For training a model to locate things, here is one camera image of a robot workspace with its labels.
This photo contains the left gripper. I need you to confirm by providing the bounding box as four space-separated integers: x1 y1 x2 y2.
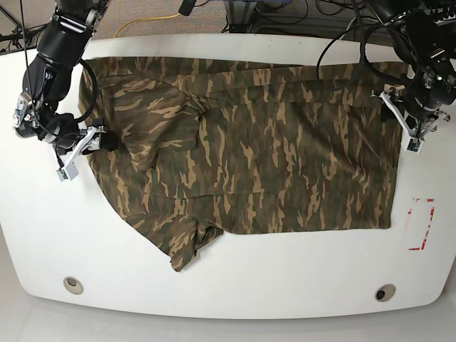
372 72 451 139

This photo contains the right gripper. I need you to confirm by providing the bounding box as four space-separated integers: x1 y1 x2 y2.
13 92 118 167

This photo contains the camouflage T-shirt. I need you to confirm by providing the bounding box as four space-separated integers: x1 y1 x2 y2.
79 57 402 271

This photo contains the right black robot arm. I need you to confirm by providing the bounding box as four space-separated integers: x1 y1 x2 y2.
13 1 117 180

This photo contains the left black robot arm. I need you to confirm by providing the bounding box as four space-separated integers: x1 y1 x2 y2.
360 1 455 143

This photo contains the red tape rectangle marking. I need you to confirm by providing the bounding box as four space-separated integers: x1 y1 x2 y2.
404 198 435 251

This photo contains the left table grommet hole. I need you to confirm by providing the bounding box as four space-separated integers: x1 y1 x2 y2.
63 276 84 295

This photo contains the table grommet hole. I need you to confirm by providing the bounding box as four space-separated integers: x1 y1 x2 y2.
374 284 396 302
63 276 84 295

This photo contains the right table grommet hole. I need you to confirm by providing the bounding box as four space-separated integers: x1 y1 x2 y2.
374 284 396 302

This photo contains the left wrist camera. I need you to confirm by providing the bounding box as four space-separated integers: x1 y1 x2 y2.
401 136 425 154

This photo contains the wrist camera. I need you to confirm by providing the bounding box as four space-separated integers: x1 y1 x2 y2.
56 162 78 182
401 136 425 154

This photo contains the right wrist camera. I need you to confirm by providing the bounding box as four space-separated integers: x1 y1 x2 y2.
56 162 78 182

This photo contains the yellow cable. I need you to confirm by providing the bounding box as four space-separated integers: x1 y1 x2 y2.
114 10 181 37

